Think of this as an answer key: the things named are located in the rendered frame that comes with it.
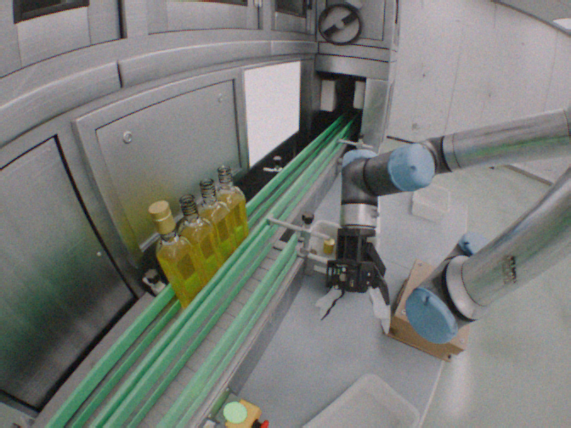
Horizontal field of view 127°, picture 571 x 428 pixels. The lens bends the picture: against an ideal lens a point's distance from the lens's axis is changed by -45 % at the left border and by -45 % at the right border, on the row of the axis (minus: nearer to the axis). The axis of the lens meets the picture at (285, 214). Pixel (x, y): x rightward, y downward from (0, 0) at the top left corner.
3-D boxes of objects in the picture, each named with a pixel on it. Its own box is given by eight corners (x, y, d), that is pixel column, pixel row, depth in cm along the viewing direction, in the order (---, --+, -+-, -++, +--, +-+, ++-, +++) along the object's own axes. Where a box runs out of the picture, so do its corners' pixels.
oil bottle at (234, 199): (235, 246, 70) (224, 179, 56) (252, 253, 68) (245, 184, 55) (223, 260, 66) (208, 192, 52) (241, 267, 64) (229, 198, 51)
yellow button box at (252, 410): (236, 398, 48) (230, 391, 43) (264, 413, 45) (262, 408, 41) (221, 422, 43) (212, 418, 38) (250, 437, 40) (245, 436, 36)
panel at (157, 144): (294, 131, 114) (295, 58, 93) (300, 132, 113) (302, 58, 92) (130, 265, 50) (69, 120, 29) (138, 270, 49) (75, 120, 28)
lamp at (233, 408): (232, 399, 42) (229, 397, 40) (251, 409, 40) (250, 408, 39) (221, 416, 39) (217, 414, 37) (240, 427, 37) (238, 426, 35)
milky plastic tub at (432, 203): (444, 204, 111) (449, 189, 105) (442, 230, 96) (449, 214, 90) (413, 193, 118) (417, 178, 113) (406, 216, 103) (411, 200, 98)
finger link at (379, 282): (373, 313, 44) (353, 275, 48) (375, 312, 46) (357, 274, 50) (393, 301, 42) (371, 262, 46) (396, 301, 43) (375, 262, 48)
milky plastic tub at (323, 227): (315, 236, 91) (317, 217, 86) (375, 255, 84) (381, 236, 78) (296, 270, 79) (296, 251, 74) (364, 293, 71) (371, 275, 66)
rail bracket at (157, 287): (161, 293, 57) (141, 256, 48) (181, 306, 54) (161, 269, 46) (151, 304, 54) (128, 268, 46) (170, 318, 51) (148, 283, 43)
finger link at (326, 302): (299, 313, 50) (325, 281, 48) (315, 309, 55) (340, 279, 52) (308, 324, 48) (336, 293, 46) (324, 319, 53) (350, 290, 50)
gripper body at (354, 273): (323, 290, 46) (328, 226, 47) (344, 287, 52) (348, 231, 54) (360, 296, 41) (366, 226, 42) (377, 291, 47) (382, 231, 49)
